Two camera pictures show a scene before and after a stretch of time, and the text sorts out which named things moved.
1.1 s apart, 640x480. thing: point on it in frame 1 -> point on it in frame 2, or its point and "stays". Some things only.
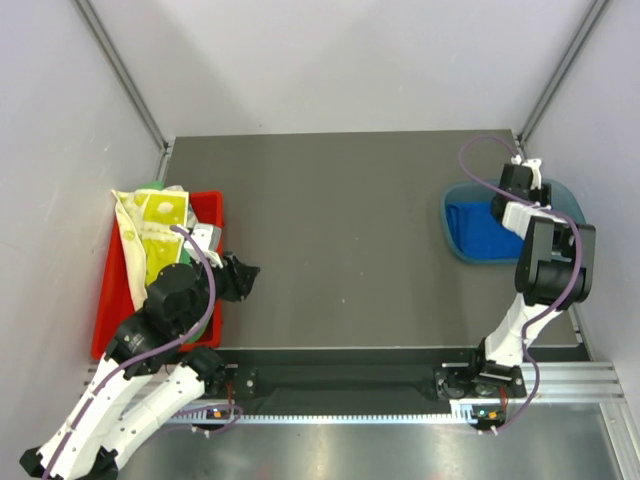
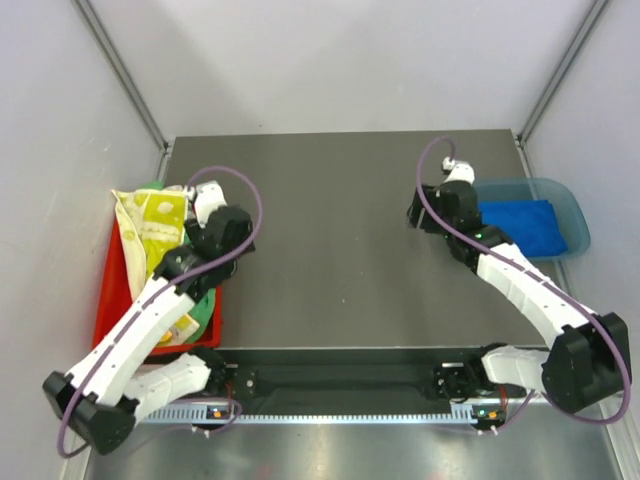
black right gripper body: [540, 196] -> [432, 200]
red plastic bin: [120, 299] stays
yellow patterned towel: [144, 220] stays
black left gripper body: [228, 281] -> [194, 228]
